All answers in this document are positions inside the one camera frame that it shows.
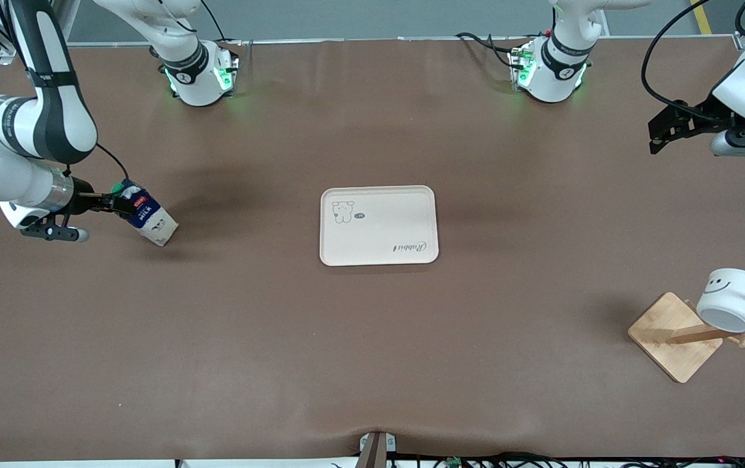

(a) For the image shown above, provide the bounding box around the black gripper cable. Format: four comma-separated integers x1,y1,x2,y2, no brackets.
640,0,737,122
95,143,131,186

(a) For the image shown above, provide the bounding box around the metal table edge bracket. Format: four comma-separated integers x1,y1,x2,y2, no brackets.
358,431,397,468

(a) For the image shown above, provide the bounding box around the cream tray with rabbit print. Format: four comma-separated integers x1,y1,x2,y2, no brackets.
319,185,439,267

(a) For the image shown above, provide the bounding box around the white mug with black handle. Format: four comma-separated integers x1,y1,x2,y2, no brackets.
696,268,745,333

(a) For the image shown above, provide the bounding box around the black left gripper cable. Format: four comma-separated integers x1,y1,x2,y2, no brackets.
640,0,737,122

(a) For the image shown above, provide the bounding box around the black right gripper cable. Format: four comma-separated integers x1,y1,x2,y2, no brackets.
95,143,131,186

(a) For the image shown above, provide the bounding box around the wooden cup hanging rack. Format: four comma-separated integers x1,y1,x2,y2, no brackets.
628,281,745,384

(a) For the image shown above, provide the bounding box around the black arm base cable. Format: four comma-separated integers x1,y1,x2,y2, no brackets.
456,31,517,68

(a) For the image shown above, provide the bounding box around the blue and white milk carton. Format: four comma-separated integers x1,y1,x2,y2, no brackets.
111,181,179,247

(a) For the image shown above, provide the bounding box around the brown table cover mat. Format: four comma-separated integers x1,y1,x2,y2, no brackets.
0,38,745,463

